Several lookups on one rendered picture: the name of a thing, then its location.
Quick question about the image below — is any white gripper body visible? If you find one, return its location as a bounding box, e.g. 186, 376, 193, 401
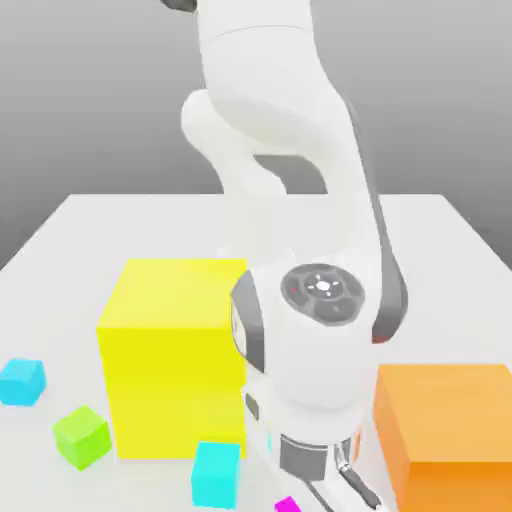
304, 478, 375, 512

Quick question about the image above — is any small cyan cube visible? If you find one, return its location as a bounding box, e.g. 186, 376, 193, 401
190, 440, 242, 510

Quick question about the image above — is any small green cube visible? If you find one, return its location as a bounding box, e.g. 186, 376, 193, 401
52, 404, 113, 472

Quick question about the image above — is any small sky blue cube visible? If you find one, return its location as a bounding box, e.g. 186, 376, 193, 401
0, 358, 48, 408

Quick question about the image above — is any large orange box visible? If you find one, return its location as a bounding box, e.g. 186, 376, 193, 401
372, 363, 512, 512

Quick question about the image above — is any large yellow box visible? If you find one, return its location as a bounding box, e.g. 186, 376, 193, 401
96, 258, 250, 460

